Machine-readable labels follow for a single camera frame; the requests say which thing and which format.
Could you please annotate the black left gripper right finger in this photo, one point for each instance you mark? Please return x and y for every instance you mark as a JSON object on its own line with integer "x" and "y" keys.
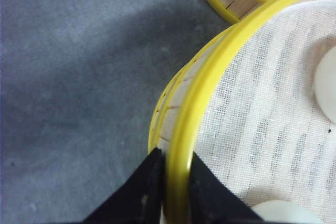
{"x": 211, "y": 202}

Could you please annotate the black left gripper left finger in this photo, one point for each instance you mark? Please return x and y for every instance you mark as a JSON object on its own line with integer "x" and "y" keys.
{"x": 139, "y": 199}

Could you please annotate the white gauze liner left basket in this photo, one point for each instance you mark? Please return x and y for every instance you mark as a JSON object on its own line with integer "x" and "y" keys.
{"x": 263, "y": 134}

